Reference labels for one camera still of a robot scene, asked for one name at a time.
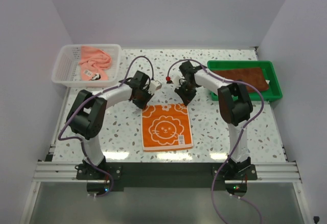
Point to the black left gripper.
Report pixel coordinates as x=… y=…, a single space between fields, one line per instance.
x=142 y=105

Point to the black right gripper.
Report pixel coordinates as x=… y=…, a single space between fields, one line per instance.
x=186 y=98

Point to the orange patterned cream towel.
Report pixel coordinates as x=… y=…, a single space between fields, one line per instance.
x=166 y=128

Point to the peach pink towel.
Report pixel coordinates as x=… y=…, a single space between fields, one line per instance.
x=93 y=64

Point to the brown towel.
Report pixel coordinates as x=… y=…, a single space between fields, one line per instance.
x=252 y=76

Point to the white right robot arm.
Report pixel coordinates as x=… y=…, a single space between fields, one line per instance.
x=235 y=108

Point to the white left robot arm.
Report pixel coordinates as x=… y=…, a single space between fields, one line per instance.
x=86 y=118

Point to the white plastic laundry basket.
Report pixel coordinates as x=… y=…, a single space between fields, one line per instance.
x=67 y=70

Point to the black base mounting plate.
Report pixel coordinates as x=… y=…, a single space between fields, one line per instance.
x=118 y=176

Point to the green plastic tray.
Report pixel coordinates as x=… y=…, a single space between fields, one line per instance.
x=272 y=94

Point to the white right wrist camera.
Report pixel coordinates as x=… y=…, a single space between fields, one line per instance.
x=173 y=80

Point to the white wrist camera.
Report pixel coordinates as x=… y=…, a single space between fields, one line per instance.
x=173 y=80
x=154 y=86

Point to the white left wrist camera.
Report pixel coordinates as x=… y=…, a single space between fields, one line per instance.
x=154 y=86

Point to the aluminium rail frame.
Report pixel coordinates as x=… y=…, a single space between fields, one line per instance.
x=267 y=172

